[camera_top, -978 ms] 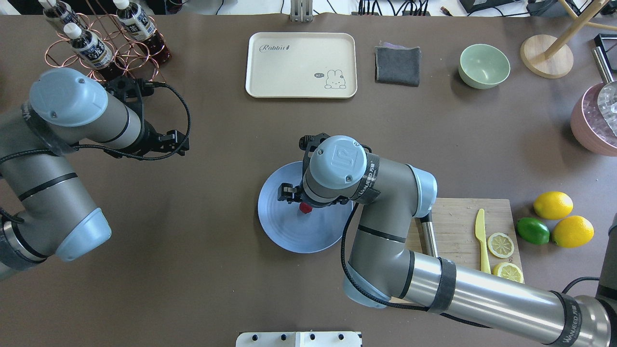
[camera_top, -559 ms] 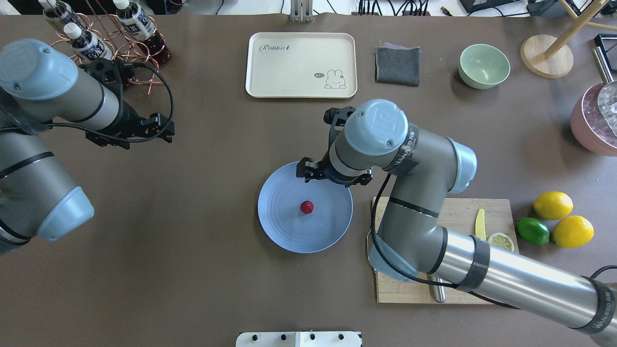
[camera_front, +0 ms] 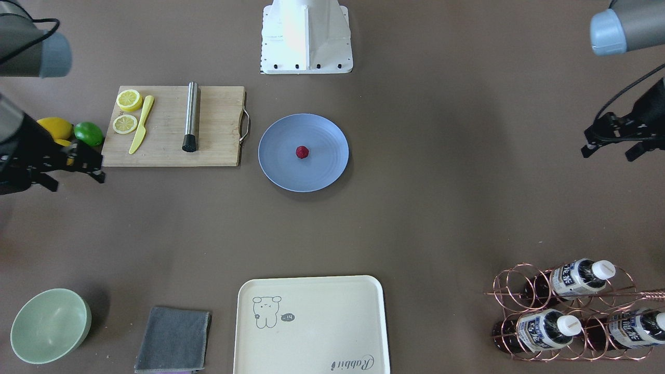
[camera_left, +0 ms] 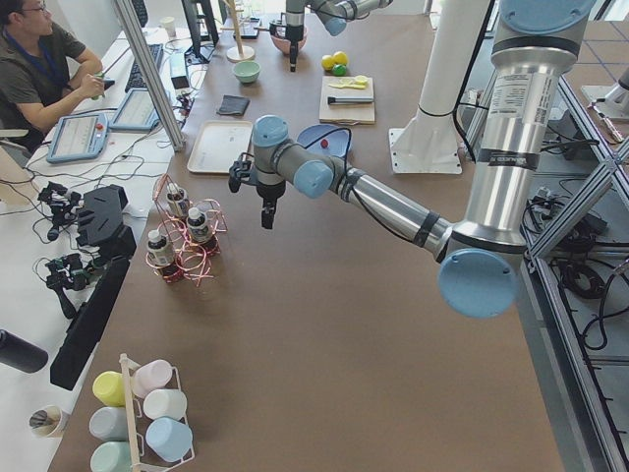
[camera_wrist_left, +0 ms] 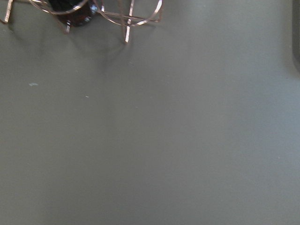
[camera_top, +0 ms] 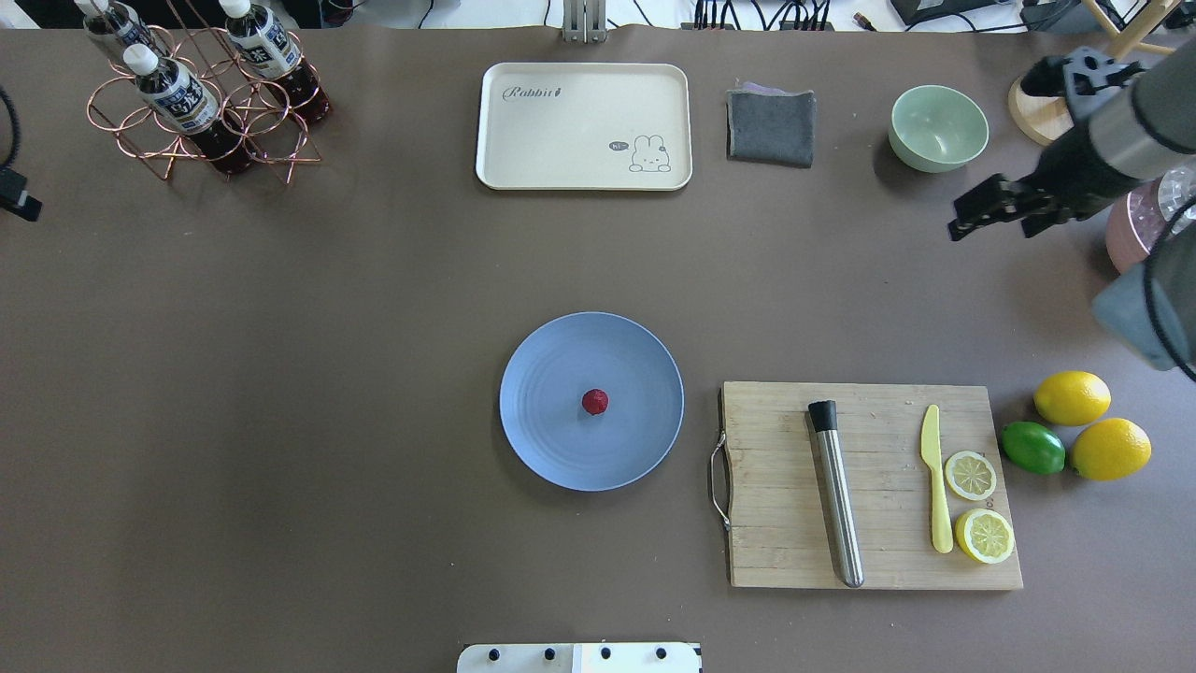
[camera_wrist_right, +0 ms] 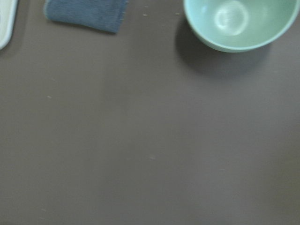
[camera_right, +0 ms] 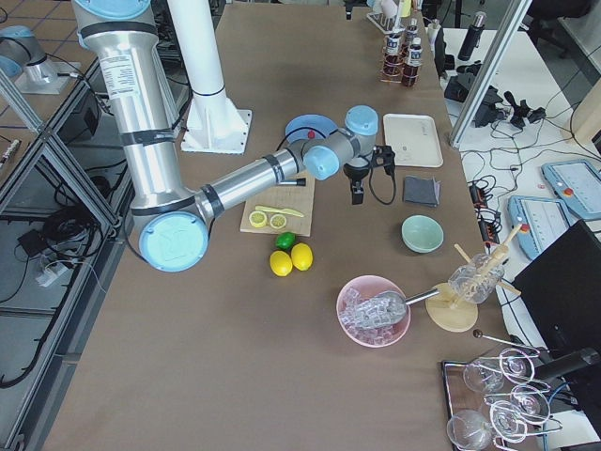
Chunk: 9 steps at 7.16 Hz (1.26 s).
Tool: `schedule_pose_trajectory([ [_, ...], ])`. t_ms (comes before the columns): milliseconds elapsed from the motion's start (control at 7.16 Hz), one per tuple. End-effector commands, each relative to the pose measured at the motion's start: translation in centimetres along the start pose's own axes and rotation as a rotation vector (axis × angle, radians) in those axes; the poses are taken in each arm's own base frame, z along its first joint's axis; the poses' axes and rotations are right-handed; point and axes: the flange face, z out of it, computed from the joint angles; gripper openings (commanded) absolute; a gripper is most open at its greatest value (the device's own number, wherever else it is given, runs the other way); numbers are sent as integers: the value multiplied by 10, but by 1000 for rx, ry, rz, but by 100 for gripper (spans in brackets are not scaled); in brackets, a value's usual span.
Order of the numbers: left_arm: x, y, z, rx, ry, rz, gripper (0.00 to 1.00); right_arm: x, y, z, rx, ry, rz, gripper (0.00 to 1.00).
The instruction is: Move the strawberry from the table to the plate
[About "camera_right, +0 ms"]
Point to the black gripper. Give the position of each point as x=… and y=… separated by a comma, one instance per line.
x=355, y=176
x=348, y=8

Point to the blue round plate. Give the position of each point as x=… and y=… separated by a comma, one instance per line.
x=298, y=127

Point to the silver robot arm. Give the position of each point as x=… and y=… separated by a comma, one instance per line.
x=173, y=219

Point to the cream rabbit tray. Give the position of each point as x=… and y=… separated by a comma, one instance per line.
x=413, y=139

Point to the pink cup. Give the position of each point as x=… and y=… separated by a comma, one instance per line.
x=389, y=8

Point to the grey folded cloth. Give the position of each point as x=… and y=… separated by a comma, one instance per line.
x=421, y=191

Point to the dark drink bottle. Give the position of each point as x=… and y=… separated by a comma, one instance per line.
x=411, y=31

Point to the steel muddler black tip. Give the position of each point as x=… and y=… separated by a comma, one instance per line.
x=301, y=182

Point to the drink bottle white cap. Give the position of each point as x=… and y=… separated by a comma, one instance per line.
x=413, y=63

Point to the green bowl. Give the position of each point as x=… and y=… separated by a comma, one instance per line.
x=422, y=234

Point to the wooden cutting board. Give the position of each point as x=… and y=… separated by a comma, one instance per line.
x=298, y=198

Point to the yellow plastic knife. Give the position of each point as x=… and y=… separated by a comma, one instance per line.
x=284, y=211

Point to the lemon slice lower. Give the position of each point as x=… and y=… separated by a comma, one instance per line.
x=277, y=221

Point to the yellow lemon upper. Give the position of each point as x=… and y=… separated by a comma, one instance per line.
x=302, y=256

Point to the yellow lemon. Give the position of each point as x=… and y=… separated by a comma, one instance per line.
x=302, y=256
x=281, y=263

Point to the black water bottle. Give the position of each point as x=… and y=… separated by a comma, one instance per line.
x=472, y=38

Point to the green lime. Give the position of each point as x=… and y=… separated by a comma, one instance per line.
x=285, y=241

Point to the pink bowl of ice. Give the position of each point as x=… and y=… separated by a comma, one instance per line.
x=354, y=308

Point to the yellow lemon lower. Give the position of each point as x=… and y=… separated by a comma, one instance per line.
x=281, y=263

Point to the metal ice scoop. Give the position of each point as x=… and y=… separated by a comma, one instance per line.
x=392, y=307

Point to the clear glass on stand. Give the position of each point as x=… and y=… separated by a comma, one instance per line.
x=472, y=283

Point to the wooden glass tree stand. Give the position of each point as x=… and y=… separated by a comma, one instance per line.
x=455, y=307

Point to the blue teach pendant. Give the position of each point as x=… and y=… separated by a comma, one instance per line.
x=544, y=221

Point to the black monitor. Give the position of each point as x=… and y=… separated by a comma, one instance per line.
x=561, y=289

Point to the white wire cup rack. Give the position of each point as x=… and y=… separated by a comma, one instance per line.
x=386, y=26

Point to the copper wire bottle rack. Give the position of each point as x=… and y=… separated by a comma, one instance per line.
x=404, y=52

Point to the aluminium frame post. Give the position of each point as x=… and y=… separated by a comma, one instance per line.
x=510, y=22

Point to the wire glass rack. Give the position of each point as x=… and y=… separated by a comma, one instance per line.
x=495, y=401

